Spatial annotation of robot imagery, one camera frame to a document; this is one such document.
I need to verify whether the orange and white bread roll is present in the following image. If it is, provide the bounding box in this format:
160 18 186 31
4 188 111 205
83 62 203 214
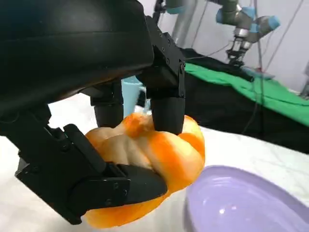
81 113 206 229

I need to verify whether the lilac plate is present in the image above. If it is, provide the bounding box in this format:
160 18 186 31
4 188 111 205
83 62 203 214
184 165 309 232

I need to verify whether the pale green mug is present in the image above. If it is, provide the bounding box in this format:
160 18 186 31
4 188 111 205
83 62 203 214
122 81 153 114

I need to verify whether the black cloth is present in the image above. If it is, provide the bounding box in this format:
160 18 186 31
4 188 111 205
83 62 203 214
178 47 309 154

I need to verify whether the green cloth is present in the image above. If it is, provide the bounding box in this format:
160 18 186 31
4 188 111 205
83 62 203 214
184 61 309 128

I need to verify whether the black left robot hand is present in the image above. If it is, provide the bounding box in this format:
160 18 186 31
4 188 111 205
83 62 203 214
0 0 186 225

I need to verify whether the blue flat tray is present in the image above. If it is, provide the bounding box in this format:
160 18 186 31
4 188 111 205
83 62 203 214
242 67 275 80

